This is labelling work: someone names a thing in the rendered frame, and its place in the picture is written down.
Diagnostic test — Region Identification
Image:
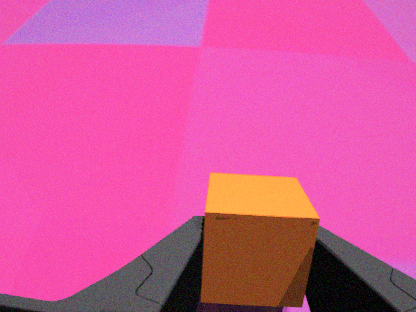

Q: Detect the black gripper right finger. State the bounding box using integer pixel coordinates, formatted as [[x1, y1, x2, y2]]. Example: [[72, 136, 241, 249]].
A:
[[305, 225, 416, 312]]

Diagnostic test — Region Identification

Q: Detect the orange block with dark square face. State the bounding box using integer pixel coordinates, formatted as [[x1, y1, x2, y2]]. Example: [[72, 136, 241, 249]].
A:
[[200, 172, 320, 308]]

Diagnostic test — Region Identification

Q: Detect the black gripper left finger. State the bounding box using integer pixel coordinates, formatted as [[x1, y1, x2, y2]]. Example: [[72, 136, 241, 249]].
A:
[[0, 216, 205, 312]]

